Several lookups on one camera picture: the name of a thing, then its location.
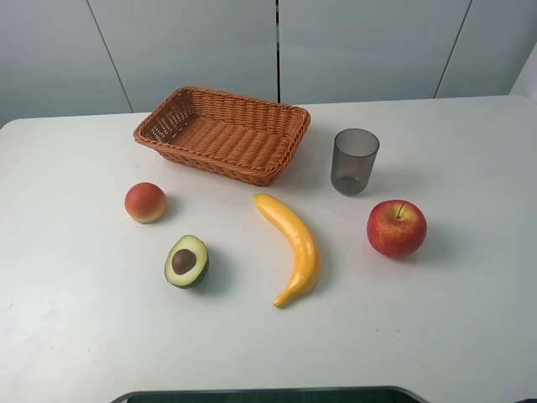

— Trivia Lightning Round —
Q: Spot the yellow plastic banana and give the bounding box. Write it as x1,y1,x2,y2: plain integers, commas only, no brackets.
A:
253,193,321,309

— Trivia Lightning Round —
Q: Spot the orange-red peach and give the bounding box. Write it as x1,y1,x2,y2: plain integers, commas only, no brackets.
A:
124,182,168,224

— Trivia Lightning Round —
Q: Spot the grey translucent plastic cup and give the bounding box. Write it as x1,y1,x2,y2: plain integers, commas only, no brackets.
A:
331,128,380,196

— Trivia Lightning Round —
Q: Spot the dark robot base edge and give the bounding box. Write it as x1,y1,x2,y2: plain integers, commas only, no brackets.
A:
113,386,425,403

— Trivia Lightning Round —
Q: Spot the brown wicker basket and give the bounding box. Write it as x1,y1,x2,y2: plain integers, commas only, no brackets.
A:
133,86,310,186

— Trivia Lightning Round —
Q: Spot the red apple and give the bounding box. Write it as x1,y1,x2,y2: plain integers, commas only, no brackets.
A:
367,200,427,259

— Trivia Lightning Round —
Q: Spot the halved avocado with pit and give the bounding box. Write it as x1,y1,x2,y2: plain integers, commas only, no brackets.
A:
164,235,209,289

